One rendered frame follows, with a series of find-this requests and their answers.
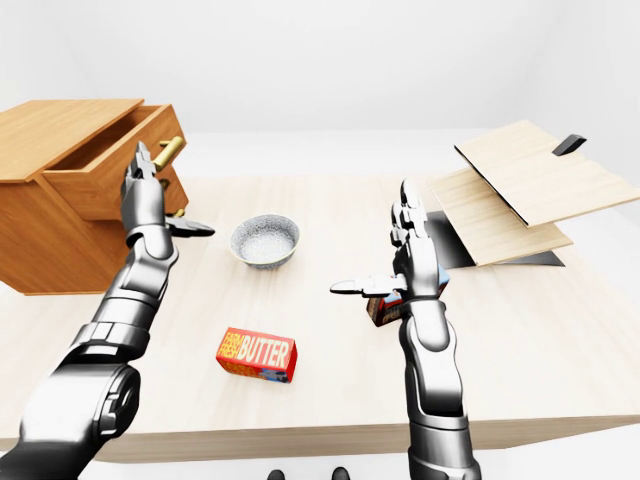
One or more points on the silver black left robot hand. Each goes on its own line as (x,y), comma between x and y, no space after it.
(145,200)

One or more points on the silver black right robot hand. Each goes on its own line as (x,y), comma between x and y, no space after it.
(417,265)

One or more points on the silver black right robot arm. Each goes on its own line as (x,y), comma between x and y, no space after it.
(435,370)

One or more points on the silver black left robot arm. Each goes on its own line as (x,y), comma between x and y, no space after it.
(100,360)

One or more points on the wooden cabinet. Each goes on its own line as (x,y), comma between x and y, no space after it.
(50,240)

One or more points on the brown printed food box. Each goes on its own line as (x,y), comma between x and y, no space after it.
(382,312)

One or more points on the small pale wooden board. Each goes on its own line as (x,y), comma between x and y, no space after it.
(500,225)

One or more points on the grey patterned bowl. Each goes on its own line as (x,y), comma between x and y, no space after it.
(264,242)

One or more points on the large pale wooden board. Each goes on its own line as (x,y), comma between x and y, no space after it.
(545,170)

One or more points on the red butter box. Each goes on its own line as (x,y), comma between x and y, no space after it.
(257,354)

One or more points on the small black block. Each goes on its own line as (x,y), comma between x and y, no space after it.
(569,145)

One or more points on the small dark rounded shape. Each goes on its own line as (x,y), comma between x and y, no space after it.
(276,475)
(341,474)

